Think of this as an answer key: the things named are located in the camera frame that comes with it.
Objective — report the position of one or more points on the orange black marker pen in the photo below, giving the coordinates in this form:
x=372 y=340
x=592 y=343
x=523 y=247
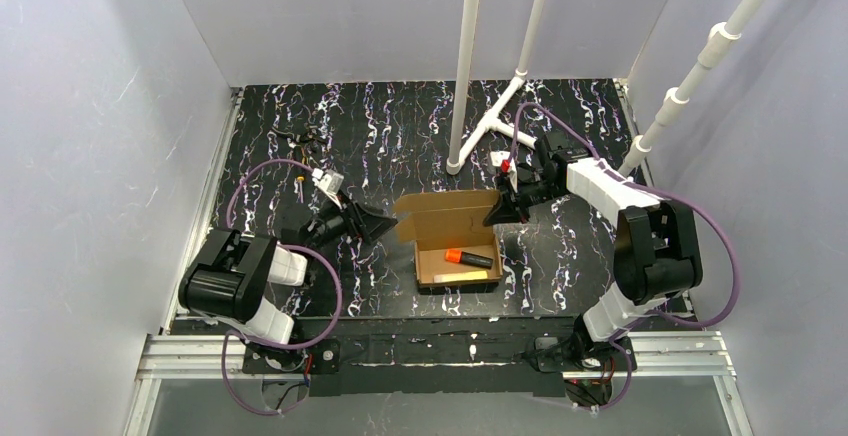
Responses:
x=458 y=256

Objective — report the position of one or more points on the black pliers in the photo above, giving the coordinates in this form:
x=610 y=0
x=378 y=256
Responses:
x=310 y=140

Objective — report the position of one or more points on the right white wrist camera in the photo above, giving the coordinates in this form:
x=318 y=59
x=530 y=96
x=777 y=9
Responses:
x=504 y=170

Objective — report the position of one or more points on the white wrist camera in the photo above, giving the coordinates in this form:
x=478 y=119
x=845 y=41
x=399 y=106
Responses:
x=328 y=182
x=504 y=170

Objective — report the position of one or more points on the pale yellow marker pen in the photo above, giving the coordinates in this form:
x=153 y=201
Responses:
x=460 y=278

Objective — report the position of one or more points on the yellow black screwdriver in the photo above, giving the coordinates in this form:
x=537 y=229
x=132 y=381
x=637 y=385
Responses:
x=300 y=188

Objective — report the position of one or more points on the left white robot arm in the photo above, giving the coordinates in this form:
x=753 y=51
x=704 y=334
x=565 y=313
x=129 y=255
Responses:
x=227 y=279

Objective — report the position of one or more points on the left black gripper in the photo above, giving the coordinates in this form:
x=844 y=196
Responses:
x=353 y=219

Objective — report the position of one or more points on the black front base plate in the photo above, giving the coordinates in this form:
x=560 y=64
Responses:
x=521 y=354

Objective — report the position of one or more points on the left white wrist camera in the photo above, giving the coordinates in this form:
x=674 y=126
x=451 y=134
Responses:
x=328 y=182

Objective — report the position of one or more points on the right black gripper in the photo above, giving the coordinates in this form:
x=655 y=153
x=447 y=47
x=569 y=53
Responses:
x=516 y=196

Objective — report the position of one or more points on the brown cardboard box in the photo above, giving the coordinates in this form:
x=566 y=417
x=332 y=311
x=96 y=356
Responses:
x=437 y=221

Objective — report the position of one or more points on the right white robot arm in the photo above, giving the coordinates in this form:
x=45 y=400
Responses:
x=655 y=247

